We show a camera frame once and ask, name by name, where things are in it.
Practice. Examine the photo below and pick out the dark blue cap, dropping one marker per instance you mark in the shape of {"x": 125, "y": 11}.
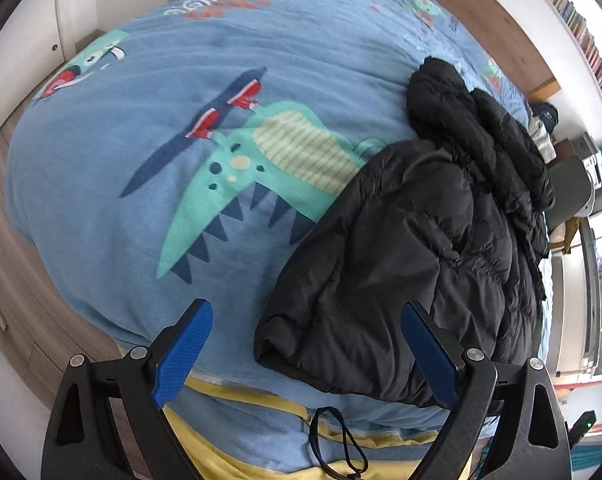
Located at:
{"x": 545, "y": 115}

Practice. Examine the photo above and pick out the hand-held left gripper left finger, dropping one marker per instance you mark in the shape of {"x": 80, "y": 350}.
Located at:
{"x": 183, "y": 355}

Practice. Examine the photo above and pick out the black puffer coat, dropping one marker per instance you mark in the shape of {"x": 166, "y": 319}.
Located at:
{"x": 406, "y": 260}

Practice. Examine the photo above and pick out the teal basket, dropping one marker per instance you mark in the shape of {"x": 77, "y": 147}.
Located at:
{"x": 598, "y": 455}

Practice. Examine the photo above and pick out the wooden headboard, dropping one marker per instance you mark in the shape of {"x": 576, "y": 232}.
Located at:
{"x": 481, "y": 15}

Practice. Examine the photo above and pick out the row of books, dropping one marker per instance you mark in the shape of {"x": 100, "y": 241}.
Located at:
{"x": 576, "y": 15}

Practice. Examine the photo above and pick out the grey chair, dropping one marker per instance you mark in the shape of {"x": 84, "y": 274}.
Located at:
{"x": 568, "y": 190}

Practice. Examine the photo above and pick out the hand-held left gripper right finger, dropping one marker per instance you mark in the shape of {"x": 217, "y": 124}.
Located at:
{"x": 431, "y": 355}

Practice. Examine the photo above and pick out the grey desk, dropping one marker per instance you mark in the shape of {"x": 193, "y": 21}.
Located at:
{"x": 588, "y": 285}

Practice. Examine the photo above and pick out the white wardrobe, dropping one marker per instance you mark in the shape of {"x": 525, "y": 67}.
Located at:
{"x": 81, "y": 0}

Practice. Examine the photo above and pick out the yellow bed sheet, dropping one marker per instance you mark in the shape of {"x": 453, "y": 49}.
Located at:
{"x": 221, "y": 455}

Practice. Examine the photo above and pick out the blue printed bed cover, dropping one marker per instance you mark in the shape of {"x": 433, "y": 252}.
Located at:
{"x": 131, "y": 160}

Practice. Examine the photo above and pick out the pink metal frame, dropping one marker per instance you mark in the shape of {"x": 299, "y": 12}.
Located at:
{"x": 591, "y": 381}

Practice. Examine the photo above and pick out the white printer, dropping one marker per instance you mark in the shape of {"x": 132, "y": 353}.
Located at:
{"x": 588, "y": 155}

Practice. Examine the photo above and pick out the white garment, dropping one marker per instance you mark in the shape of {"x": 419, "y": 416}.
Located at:
{"x": 542, "y": 142}

